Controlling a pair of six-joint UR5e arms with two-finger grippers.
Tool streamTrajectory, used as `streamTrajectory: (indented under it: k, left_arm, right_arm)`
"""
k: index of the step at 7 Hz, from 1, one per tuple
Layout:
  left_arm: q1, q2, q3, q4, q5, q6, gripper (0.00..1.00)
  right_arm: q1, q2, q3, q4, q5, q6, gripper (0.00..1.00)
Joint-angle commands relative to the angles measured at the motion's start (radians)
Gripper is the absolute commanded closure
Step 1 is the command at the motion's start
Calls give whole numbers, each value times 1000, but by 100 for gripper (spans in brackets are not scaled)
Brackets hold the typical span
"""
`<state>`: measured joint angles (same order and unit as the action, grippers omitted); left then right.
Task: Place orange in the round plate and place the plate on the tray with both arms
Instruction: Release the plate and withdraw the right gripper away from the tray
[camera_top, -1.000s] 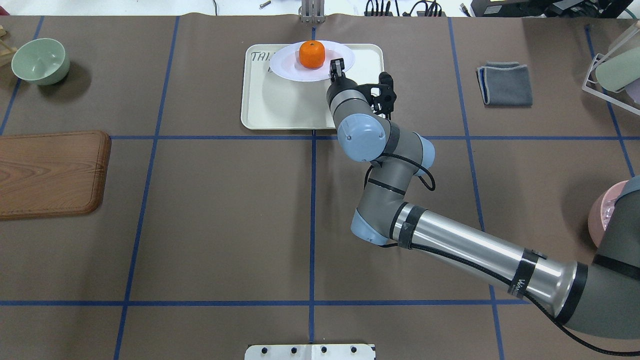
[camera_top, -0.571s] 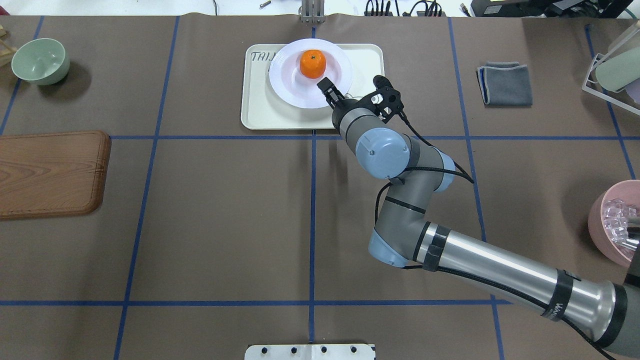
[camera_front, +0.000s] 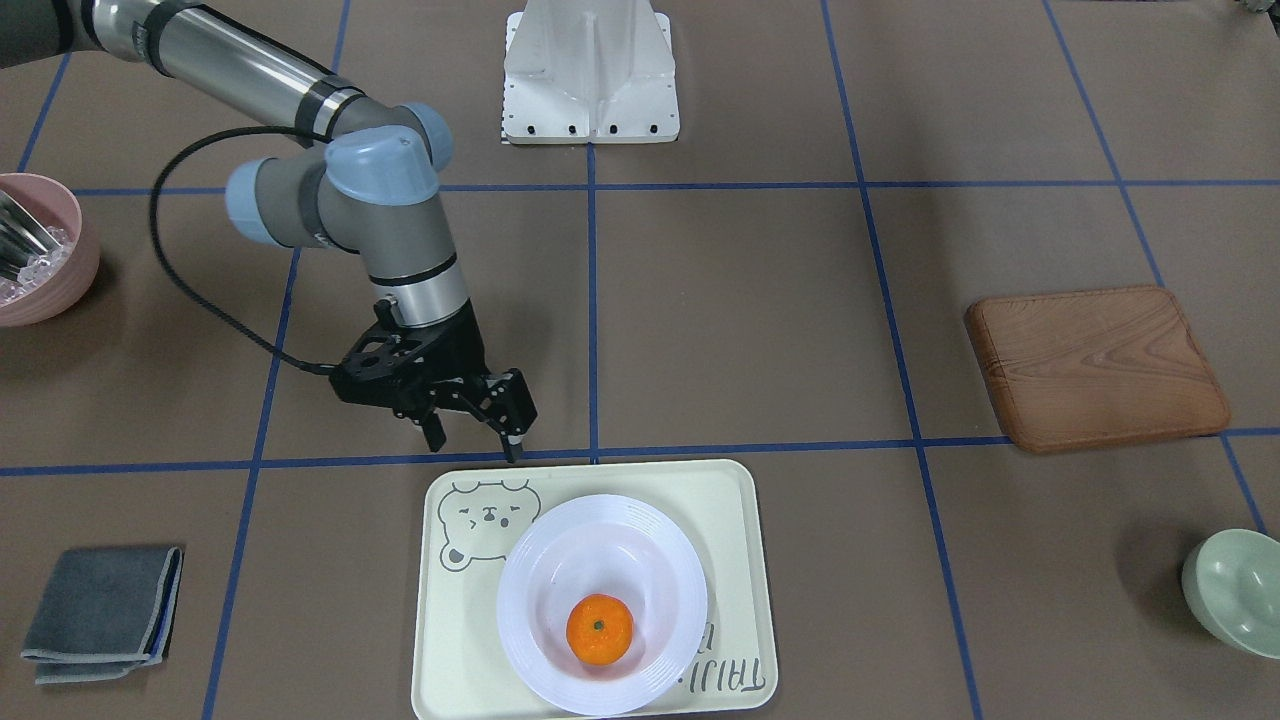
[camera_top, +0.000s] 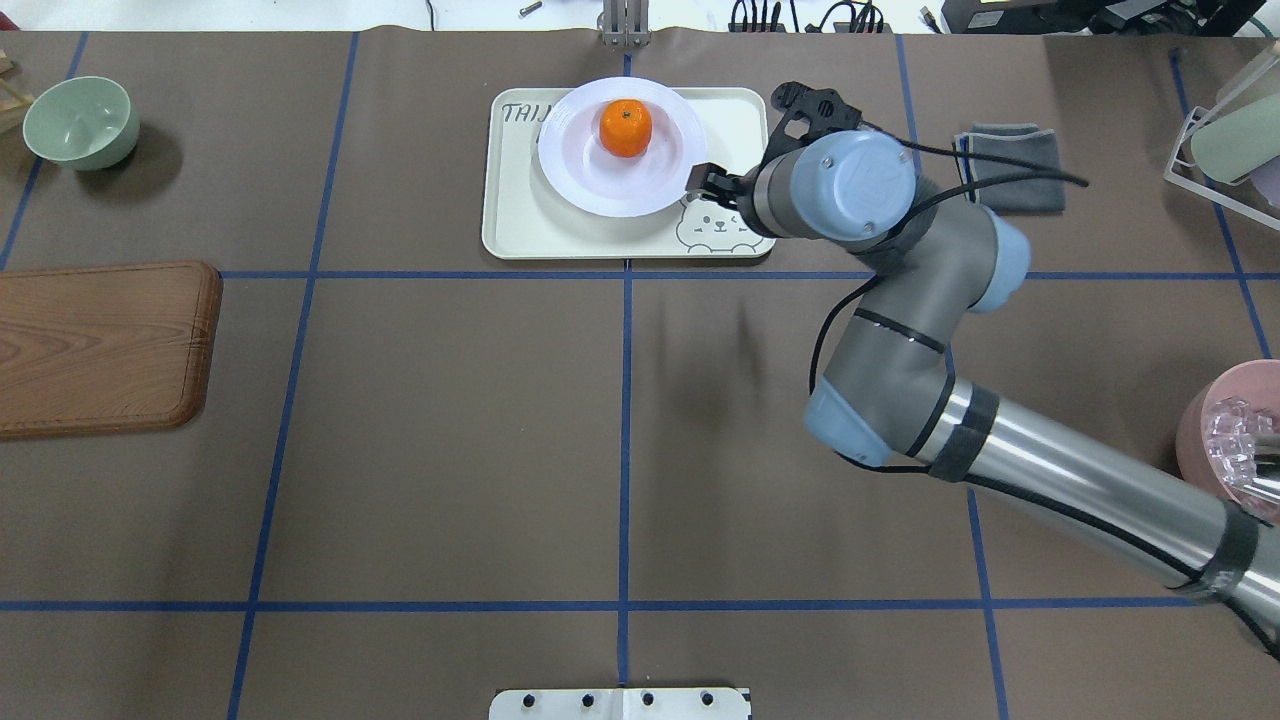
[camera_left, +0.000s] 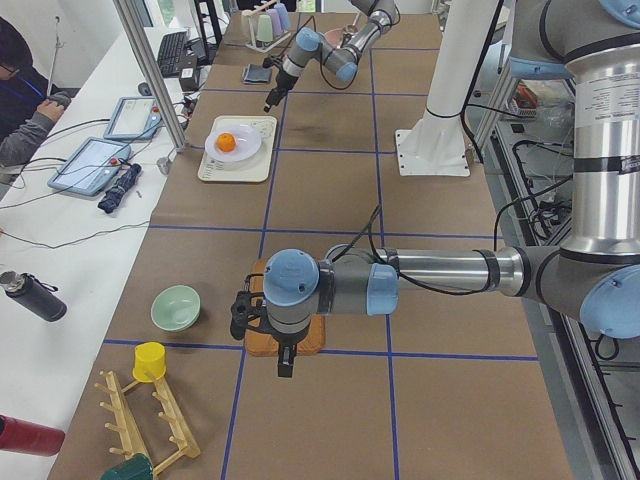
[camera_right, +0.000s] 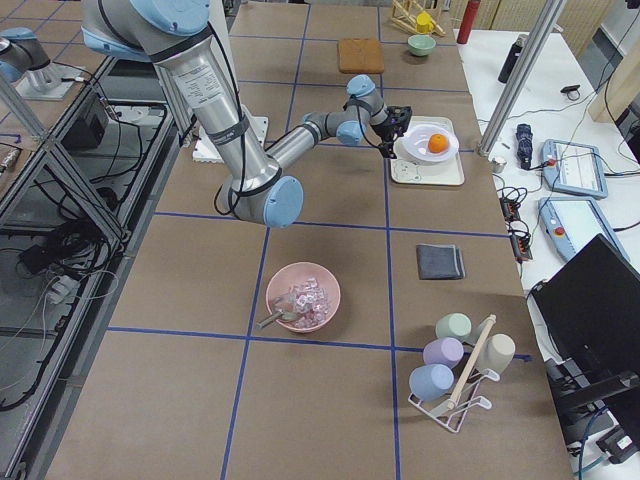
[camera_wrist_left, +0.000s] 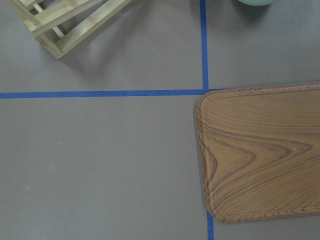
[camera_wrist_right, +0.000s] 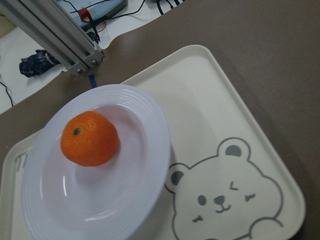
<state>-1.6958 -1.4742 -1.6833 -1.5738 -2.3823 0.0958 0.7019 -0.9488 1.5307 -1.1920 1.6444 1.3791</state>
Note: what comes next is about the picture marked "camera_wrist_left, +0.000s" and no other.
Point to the wooden cutting board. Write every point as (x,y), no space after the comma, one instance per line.
(260,150)

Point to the wooden dish rack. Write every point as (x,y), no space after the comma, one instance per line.
(60,25)

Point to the green ceramic bowl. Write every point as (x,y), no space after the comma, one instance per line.
(257,3)

